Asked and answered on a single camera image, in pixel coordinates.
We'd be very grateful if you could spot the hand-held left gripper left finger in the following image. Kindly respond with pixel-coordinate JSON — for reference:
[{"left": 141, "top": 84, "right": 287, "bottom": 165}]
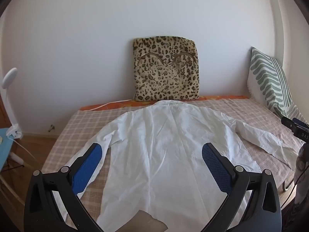
[{"left": 24, "top": 142, "right": 104, "bottom": 232}]

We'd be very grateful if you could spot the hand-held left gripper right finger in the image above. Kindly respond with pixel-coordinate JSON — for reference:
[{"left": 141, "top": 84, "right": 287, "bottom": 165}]
[{"left": 201, "top": 142, "right": 282, "bottom": 232}]

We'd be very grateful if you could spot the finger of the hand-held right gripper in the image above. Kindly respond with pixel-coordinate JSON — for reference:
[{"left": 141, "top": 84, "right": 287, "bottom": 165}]
[{"left": 281, "top": 117, "right": 302, "bottom": 129}]

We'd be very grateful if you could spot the white long-sleeved shirt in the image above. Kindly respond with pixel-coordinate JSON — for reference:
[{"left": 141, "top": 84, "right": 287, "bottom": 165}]
[{"left": 54, "top": 100, "right": 301, "bottom": 232}]

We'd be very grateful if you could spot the pink checked blanket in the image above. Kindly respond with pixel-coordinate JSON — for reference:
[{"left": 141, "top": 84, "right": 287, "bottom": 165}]
[{"left": 41, "top": 98, "right": 305, "bottom": 232}]

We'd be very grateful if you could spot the green striped white pillow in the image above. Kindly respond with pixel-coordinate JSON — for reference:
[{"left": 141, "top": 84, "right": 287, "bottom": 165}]
[{"left": 247, "top": 46, "right": 309, "bottom": 124}]

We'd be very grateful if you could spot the metal bed leg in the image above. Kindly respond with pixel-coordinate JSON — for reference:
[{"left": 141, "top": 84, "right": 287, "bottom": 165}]
[{"left": 281, "top": 180, "right": 294, "bottom": 192}]

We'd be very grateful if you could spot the orange bed sheet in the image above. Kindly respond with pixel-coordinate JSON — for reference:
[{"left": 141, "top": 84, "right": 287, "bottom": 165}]
[{"left": 78, "top": 94, "right": 250, "bottom": 112}]

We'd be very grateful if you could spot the light blue chair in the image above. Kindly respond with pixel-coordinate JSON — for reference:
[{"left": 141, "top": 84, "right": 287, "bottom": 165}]
[{"left": 0, "top": 127, "right": 25, "bottom": 172}]

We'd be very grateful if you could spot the leopard print cushion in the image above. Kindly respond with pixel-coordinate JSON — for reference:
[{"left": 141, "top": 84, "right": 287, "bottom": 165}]
[{"left": 132, "top": 36, "right": 200, "bottom": 102}]

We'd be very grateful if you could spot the white clip lamp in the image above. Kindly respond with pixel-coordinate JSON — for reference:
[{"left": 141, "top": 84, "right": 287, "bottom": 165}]
[{"left": 0, "top": 68, "right": 23, "bottom": 139}]

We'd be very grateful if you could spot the white cable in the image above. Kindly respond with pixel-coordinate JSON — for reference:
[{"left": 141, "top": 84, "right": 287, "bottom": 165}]
[{"left": 88, "top": 99, "right": 136, "bottom": 110}]

